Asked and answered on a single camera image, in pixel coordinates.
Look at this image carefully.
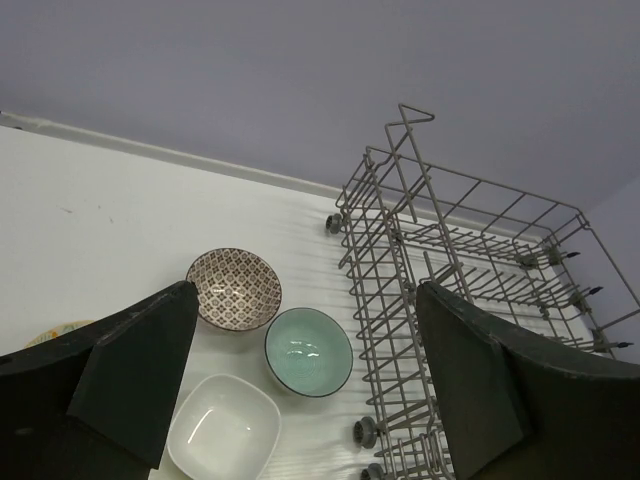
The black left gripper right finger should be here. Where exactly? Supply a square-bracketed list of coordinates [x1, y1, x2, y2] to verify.
[416, 282, 639, 479]

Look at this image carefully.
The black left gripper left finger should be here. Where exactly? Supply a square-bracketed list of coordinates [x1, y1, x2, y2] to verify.
[1, 281, 199, 479]

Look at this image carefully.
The orange flower patterned bowl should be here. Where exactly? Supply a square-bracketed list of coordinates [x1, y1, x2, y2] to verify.
[25, 320, 92, 348]

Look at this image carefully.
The brown patterned bowl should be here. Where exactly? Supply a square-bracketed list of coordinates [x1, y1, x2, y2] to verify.
[186, 248, 283, 332]

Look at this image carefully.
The white square bowl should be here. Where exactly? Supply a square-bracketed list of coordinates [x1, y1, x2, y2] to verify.
[167, 374, 281, 479]

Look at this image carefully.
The teal green bowl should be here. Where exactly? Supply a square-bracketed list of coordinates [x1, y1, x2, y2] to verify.
[264, 307, 354, 398]

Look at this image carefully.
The grey wire dish rack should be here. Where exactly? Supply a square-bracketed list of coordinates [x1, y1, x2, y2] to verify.
[325, 104, 639, 479]

